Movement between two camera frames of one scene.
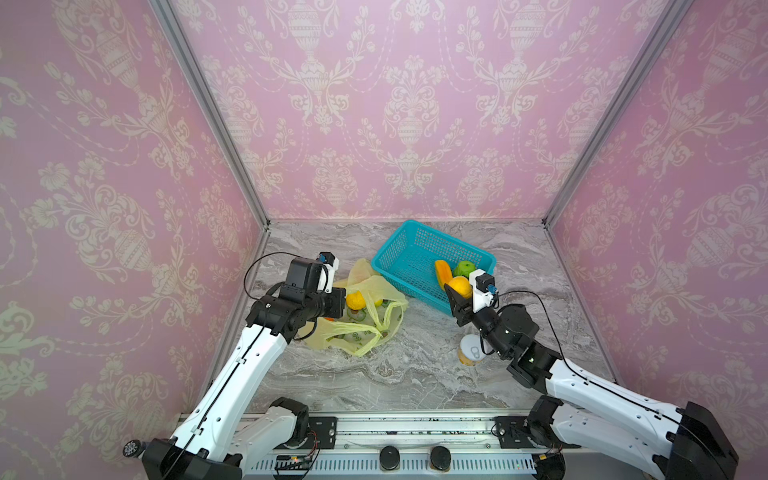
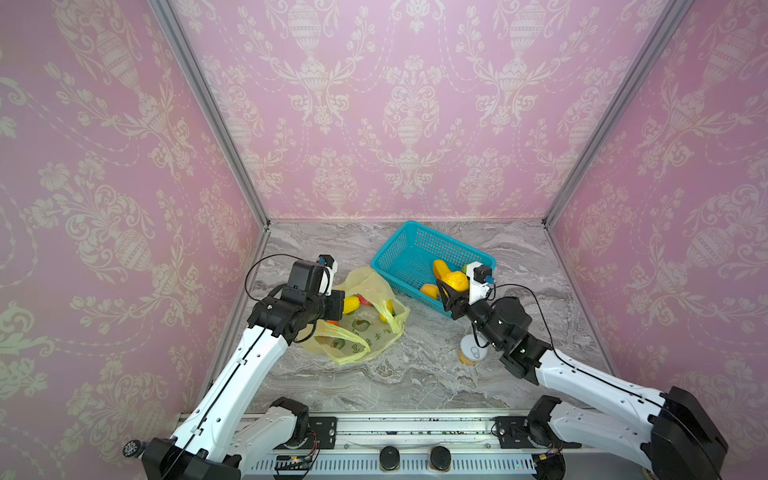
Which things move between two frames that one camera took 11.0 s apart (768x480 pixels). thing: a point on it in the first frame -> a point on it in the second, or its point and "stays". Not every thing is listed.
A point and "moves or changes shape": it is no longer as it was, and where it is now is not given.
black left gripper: x=338 y=295 stays
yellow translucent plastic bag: x=361 y=331 moves or changes shape
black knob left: x=389 y=457 stays
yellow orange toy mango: x=443 y=272 stays
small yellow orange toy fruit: x=462 y=286 moves or changes shape
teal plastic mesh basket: x=406 y=262 stays
